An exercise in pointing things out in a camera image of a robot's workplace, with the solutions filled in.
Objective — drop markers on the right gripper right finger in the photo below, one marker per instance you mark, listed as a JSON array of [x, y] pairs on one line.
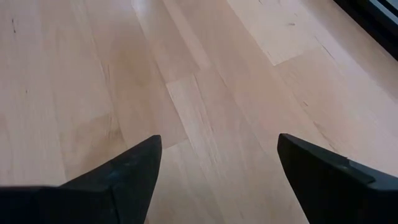
[[326, 193]]

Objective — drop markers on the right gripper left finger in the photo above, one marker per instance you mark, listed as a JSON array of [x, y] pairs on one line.
[[124, 186]]

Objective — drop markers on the black table frame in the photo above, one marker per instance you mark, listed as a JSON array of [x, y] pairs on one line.
[[367, 15]]

